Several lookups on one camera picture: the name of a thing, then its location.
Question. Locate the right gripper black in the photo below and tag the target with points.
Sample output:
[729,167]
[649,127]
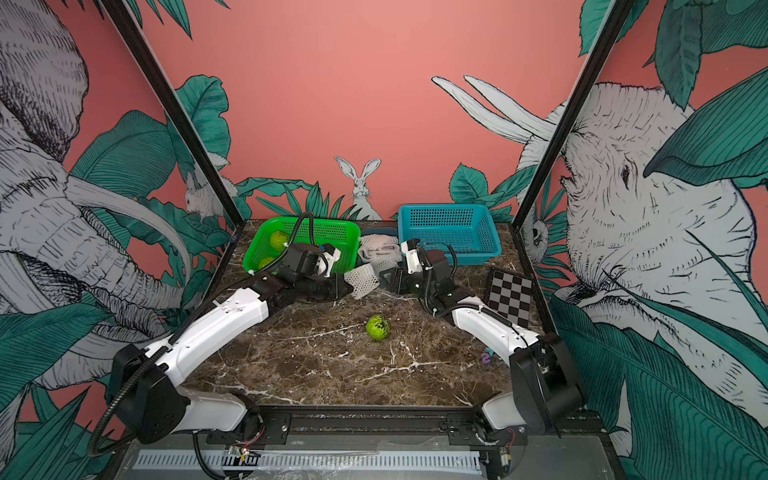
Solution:
[401,278]

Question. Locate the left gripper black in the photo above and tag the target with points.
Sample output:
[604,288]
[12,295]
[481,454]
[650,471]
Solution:
[336,292]

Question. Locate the green custard apple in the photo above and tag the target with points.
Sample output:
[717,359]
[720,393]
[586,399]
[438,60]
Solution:
[378,327]
[279,240]
[265,262]

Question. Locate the white foam net sleeve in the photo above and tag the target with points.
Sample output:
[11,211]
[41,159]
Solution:
[363,279]

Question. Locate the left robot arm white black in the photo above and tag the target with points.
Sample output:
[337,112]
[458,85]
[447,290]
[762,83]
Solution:
[146,392]

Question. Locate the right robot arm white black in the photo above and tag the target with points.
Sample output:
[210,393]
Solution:
[545,383]

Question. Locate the green custard apple front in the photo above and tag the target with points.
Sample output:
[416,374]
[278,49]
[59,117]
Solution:
[265,262]

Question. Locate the stack of white foam nets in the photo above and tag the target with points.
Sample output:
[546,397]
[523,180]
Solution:
[382,252]

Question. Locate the bright green plastic basket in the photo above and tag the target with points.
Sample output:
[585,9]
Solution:
[344,235]

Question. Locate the teal plastic basket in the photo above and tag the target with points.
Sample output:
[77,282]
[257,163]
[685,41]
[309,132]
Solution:
[468,228]

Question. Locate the dark blue small bin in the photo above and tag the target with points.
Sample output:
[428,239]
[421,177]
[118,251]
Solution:
[386,231]

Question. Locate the black white checkerboard plate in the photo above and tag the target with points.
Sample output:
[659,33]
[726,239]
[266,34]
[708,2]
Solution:
[510,295]

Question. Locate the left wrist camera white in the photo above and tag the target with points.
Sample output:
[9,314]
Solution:
[328,257]

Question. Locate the black front mounting rail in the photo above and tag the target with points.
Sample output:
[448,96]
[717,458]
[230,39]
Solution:
[277,425]

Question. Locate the white slotted cable duct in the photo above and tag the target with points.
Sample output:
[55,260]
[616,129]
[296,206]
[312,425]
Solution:
[284,460]

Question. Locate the black left frame post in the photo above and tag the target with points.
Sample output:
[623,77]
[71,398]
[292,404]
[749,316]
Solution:
[129,31]

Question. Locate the black frame post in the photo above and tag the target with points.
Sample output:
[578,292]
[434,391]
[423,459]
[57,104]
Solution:
[129,31]
[610,29]

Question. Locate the black right frame post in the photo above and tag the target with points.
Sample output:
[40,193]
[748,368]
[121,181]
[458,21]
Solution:
[610,29]

